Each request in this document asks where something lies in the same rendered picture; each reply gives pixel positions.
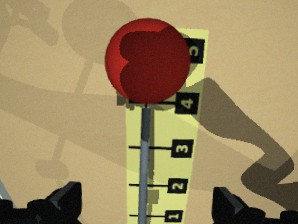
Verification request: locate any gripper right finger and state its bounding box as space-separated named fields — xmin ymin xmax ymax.
xmin=212 ymin=186 xmax=298 ymax=224

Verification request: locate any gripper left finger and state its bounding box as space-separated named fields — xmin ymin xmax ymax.
xmin=0 ymin=181 xmax=83 ymax=224

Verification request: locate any grey jointed lamp red head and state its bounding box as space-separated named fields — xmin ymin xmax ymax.
xmin=104 ymin=17 xmax=192 ymax=224

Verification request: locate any pale yellow numbered strip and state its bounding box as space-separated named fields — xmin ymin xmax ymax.
xmin=124 ymin=28 xmax=211 ymax=224

